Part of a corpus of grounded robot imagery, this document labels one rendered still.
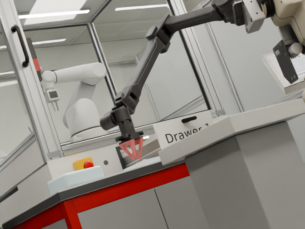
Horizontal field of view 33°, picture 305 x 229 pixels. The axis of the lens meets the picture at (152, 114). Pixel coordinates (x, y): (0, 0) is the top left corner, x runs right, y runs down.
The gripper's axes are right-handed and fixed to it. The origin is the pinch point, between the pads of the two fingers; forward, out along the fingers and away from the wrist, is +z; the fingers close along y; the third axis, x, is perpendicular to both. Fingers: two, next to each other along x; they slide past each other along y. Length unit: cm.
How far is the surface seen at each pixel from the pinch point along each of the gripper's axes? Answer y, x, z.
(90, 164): 2.4, -22.2, -4.4
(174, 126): -15.0, 11.1, -7.4
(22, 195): 2, -70, -4
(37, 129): 13.7, -33.8, -24.5
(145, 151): -12.8, -5.0, -2.1
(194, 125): -24.2, 14.1, -5.7
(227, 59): -214, -57, -71
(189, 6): -397, -173, -198
